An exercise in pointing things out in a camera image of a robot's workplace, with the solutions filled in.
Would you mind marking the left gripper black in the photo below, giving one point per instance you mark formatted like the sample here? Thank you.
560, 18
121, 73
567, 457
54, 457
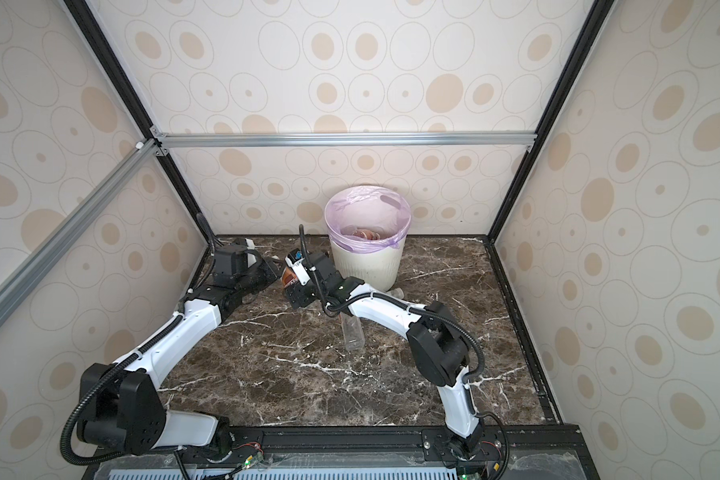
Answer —
267, 264

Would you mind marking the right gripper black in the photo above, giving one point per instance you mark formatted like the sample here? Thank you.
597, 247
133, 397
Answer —
296, 296

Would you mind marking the clear bottle white cap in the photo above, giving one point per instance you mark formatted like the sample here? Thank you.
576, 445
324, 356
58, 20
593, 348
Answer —
354, 338

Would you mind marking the brown tea bottle orange label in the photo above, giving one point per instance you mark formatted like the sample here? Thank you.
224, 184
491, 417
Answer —
288, 278

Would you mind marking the white bottle red label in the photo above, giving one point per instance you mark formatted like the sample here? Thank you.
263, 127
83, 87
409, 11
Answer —
365, 234

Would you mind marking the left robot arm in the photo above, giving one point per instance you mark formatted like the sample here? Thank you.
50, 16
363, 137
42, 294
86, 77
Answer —
120, 413

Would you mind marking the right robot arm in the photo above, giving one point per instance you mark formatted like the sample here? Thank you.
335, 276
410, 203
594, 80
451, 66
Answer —
444, 352

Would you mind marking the white plastic waste bin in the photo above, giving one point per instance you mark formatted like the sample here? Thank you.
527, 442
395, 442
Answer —
376, 262

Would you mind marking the pink bin liner bag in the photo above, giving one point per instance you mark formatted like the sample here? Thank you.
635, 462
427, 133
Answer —
367, 206

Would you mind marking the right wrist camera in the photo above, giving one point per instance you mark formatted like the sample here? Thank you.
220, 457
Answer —
295, 260

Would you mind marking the back aluminium rail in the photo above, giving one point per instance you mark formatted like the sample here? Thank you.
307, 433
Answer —
524, 138

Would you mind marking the aluminium rail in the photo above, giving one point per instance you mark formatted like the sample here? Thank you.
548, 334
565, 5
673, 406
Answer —
15, 289
524, 138

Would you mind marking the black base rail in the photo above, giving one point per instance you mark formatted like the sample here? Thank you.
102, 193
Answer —
390, 452

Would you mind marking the left aluminium rail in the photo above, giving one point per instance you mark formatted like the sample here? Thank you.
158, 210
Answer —
15, 289

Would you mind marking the black frame post left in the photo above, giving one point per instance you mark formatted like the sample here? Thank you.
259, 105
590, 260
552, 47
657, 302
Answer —
83, 17

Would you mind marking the black frame post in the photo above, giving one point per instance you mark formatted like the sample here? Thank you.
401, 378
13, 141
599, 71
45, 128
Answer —
83, 17
592, 26

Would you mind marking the black frame post right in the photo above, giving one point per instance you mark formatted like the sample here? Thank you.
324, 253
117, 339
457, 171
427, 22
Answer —
592, 26

